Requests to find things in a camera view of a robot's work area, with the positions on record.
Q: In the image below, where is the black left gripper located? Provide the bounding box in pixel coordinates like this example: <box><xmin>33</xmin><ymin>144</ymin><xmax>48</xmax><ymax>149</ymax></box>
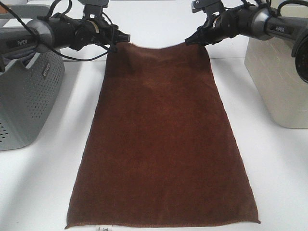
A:
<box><xmin>74</xmin><ymin>19</ymin><xmax>130</xmax><ymax>52</ymax></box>

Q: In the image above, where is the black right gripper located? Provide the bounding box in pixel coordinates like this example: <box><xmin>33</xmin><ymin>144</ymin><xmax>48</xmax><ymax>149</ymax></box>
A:
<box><xmin>185</xmin><ymin>11</ymin><xmax>232</xmax><ymax>46</ymax></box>

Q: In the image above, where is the brown towel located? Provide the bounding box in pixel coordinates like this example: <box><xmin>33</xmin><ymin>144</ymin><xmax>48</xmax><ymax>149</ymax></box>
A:
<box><xmin>66</xmin><ymin>43</ymin><xmax>259</xmax><ymax>228</ymax></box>

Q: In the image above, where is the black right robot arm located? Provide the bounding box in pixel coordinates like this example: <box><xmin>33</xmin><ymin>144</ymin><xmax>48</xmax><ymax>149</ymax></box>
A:
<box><xmin>185</xmin><ymin>0</ymin><xmax>308</xmax><ymax>82</ymax></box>

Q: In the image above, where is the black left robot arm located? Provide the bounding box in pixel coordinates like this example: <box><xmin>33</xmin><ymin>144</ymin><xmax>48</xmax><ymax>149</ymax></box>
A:
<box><xmin>0</xmin><ymin>14</ymin><xmax>130</xmax><ymax>72</ymax></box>

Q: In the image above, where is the beige plastic basket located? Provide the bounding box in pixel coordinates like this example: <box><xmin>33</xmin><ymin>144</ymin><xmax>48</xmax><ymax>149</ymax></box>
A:
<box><xmin>244</xmin><ymin>37</ymin><xmax>308</xmax><ymax>128</ymax></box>

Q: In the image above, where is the dark grey cloth in basket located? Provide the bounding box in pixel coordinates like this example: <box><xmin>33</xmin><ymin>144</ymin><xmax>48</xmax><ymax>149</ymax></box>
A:
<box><xmin>3</xmin><ymin>50</ymin><xmax>36</xmax><ymax>65</ymax></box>

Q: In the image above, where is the grey perforated plastic basket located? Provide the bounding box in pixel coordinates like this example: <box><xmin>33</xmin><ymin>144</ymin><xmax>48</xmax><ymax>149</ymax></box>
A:
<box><xmin>0</xmin><ymin>5</ymin><xmax>66</xmax><ymax>152</ymax></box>

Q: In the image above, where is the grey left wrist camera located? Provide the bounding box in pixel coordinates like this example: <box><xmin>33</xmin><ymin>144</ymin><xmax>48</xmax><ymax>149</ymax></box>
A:
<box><xmin>78</xmin><ymin>0</ymin><xmax>109</xmax><ymax>20</ymax></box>

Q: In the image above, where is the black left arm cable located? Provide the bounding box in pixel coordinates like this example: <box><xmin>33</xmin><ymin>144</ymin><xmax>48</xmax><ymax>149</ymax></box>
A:
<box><xmin>0</xmin><ymin>0</ymin><xmax>118</xmax><ymax>61</ymax></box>

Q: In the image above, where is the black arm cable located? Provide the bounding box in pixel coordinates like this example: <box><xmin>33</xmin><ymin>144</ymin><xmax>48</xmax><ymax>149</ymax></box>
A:
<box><xmin>240</xmin><ymin>0</ymin><xmax>308</xmax><ymax>17</ymax></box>
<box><xmin>0</xmin><ymin>0</ymin><xmax>118</xmax><ymax>61</ymax></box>

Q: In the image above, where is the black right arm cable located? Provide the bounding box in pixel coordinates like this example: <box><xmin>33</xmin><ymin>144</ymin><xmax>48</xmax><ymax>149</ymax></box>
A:
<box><xmin>240</xmin><ymin>0</ymin><xmax>308</xmax><ymax>17</ymax></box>

